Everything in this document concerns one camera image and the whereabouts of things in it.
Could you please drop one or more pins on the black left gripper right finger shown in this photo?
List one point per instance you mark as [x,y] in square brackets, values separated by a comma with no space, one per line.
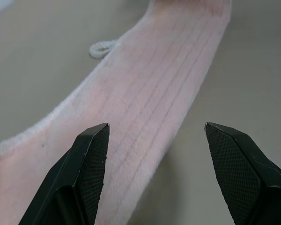
[243,178]

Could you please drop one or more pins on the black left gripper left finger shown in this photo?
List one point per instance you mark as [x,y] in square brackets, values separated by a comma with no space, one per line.
[72,178]

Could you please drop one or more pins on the pink striped towel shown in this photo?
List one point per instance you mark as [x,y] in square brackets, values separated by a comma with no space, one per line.
[135,98]

